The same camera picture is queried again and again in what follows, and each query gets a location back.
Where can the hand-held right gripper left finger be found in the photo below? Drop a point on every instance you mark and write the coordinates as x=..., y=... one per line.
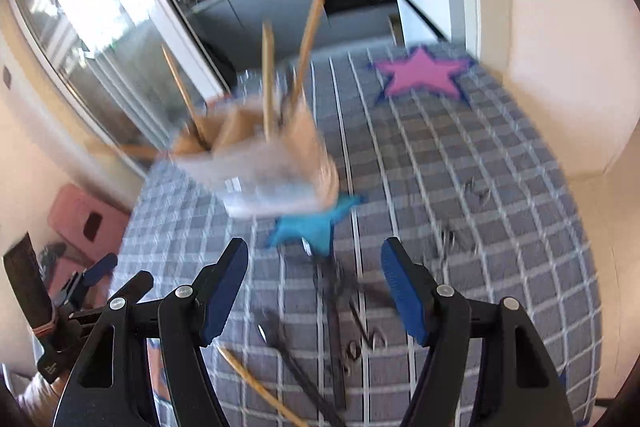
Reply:
x=227, y=292

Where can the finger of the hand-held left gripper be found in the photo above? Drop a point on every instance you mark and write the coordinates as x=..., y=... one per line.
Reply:
x=100, y=269
x=137, y=284

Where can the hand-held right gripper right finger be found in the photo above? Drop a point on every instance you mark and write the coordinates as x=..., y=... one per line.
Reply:
x=400, y=287

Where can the white plastic utensil holder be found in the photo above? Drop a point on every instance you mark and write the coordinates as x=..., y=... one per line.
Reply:
x=270, y=167

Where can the bamboo chopstick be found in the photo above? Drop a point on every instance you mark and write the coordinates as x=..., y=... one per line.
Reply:
x=310, y=47
x=260, y=387
x=269, y=77
x=182, y=92

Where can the dark metal utensils on table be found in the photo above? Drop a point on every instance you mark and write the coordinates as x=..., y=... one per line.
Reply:
x=295, y=367

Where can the person's left hand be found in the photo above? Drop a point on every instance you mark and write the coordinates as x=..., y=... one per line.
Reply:
x=40, y=396

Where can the pink plastic stool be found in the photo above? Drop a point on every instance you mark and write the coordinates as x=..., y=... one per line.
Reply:
x=85, y=222

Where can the black chopstick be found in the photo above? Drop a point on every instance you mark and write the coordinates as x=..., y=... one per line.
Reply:
x=332, y=337

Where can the checked tablecloth with stars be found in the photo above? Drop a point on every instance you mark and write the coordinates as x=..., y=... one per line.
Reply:
x=500, y=207

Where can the sliding glass door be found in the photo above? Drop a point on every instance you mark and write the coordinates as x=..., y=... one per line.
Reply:
x=100, y=32

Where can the grey lower kitchen cabinet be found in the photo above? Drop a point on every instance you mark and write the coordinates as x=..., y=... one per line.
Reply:
x=260, y=12

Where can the wall switch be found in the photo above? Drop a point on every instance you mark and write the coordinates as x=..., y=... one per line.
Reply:
x=6, y=78

